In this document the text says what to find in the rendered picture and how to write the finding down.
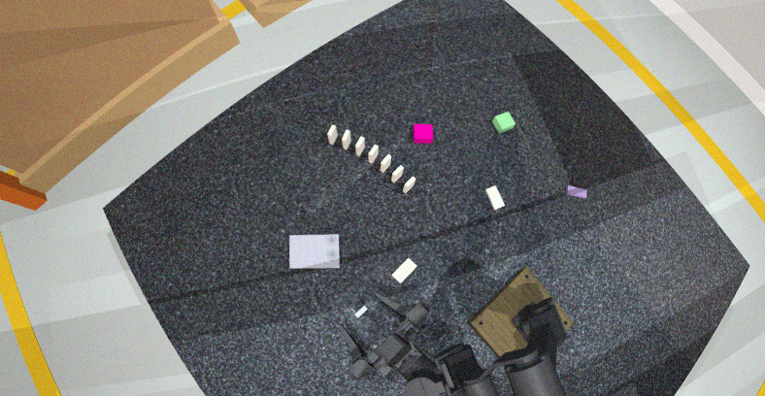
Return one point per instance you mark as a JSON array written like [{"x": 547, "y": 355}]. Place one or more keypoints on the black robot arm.
[{"x": 531, "y": 370}]

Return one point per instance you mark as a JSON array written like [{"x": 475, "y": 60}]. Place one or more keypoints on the magenta cube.
[{"x": 423, "y": 133}]

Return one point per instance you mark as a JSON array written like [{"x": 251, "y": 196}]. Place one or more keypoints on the light green block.
[{"x": 503, "y": 122}]

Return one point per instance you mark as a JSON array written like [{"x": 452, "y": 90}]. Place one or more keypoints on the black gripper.
[{"x": 361, "y": 364}]

